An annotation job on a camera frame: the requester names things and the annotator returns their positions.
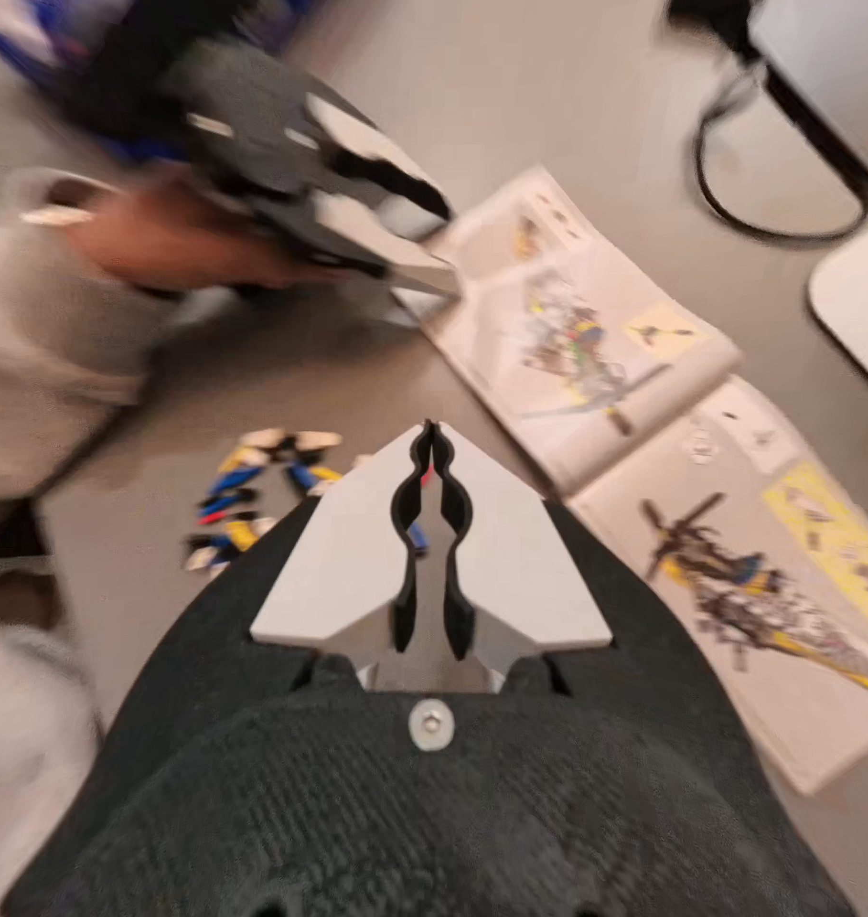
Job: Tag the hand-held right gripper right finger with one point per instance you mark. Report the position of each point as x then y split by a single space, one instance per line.
527 573

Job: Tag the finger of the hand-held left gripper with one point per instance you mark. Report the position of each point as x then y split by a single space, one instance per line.
376 236
362 140

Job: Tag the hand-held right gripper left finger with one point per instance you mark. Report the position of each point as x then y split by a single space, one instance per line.
340 573

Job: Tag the pile of lego pieces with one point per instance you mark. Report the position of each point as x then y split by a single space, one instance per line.
233 481

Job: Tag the lego instruction booklet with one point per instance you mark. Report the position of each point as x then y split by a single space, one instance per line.
584 322

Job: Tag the person's left forearm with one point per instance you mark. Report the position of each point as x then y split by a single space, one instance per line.
47 344

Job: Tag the person's left hand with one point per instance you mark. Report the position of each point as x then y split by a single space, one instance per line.
168 243

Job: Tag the grey power adapter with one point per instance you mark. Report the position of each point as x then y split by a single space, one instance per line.
713 18

